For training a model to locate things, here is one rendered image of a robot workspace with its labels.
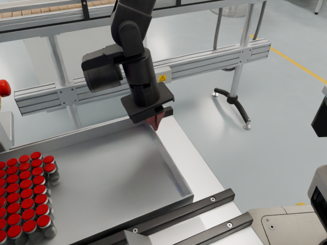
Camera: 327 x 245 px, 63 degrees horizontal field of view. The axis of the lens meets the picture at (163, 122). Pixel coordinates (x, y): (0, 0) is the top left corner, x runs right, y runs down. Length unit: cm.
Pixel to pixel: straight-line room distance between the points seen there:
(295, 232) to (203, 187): 78
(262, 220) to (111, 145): 82
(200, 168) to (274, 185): 120
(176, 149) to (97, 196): 21
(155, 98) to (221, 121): 156
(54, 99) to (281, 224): 125
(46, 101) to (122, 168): 101
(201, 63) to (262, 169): 77
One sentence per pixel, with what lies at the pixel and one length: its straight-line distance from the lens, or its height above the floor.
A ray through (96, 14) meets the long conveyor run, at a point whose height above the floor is 90.
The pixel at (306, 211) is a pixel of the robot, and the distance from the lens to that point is 138.
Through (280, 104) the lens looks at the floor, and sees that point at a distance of 240.
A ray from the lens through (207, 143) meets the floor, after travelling 189.
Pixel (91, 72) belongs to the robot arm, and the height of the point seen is 109.
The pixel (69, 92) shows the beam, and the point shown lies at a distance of 153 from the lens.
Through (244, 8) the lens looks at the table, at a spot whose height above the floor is 2.
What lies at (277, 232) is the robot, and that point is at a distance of 127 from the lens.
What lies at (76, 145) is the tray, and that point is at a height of 88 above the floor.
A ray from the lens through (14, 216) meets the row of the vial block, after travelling 54.
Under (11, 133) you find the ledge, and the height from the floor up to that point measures 88.
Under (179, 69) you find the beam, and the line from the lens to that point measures 167.
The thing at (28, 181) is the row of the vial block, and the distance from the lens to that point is 57.
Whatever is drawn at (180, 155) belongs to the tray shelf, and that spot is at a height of 88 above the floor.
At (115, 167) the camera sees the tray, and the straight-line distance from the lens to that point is 60.
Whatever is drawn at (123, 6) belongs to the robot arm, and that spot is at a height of 120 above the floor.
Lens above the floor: 134
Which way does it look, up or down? 42 degrees down
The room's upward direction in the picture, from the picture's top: straight up
